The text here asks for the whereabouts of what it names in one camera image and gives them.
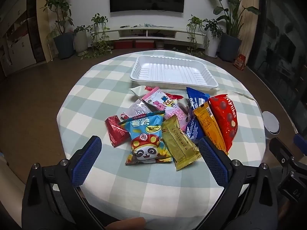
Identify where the orange snack bar wrapper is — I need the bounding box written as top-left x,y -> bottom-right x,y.
193,102 -> 228,155

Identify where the gold snack bar wrapper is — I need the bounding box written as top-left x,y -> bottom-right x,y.
162,115 -> 201,171

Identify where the blue cookie packet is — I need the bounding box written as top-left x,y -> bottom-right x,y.
185,86 -> 211,145

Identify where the small red snack packet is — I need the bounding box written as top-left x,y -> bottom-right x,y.
105,115 -> 130,147

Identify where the red chocolate ball bag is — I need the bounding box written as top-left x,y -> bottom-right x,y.
209,94 -> 238,152

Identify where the blue panda snack bag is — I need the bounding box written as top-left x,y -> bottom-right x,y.
119,111 -> 173,165

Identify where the clear white pastry packet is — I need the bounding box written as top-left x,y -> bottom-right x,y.
120,99 -> 158,120

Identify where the pink lollipop bag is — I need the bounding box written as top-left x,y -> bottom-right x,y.
142,87 -> 189,131

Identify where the white red snack bag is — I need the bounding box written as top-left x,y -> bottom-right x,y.
130,86 -> 184,100

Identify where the person left hand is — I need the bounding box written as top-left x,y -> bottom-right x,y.
105,217 -> 146,230

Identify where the white round bin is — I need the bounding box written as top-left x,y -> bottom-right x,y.
262,111 -> 281,140

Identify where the red gift bag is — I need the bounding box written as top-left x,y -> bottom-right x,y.
233,54 -> 246,71

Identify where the white plastic tray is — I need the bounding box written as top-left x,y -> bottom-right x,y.
130,56 -> 219,90

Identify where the large leaf plant dark pot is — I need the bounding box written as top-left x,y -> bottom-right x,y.
213,0 -> 261,62

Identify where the trailing vine plant left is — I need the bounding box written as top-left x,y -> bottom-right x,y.
78,13 -> 112,59

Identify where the trailing vine plant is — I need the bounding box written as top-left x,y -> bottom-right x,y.
78,13 -> 112,59
186,15 -> 208,56

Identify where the red storage box left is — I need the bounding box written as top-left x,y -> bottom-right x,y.
113,39 -> 134,49

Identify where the red storage box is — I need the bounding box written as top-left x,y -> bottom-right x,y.
113,39 -> 134,49
135,39 -> 154,49

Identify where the plant in white pot left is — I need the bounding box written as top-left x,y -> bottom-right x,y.
73,25 -> 88,54

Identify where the plant in white pot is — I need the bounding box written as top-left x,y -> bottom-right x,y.
203,19 -> 223,58
73,25 -> 88,54

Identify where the plant in white pot right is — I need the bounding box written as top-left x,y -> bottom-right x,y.
203,19 -> 223,58

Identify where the beige curtain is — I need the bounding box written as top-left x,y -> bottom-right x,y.
239,0 -> 259,63

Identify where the trailing vine plant right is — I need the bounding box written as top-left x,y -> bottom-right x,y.
186,15 -> 208,56

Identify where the red storage box right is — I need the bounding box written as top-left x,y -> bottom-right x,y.
135,39 -> 154,49

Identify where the white tv console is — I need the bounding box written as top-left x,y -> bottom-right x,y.
101,25 -> 207,46

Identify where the white cabinet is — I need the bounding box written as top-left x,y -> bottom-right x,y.
1,0 -> 36,75

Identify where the tall plant dark pot left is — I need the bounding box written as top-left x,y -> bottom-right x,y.
43,0 -> 74,59

